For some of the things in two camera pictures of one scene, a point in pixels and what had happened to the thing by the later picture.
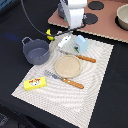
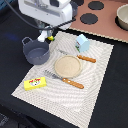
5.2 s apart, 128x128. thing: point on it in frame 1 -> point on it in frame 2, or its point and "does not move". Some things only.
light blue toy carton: [80, 44] does not move
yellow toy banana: [49, 37] does not move
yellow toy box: [34, 83] does not move
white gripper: [73, 12] -> [48, 12]
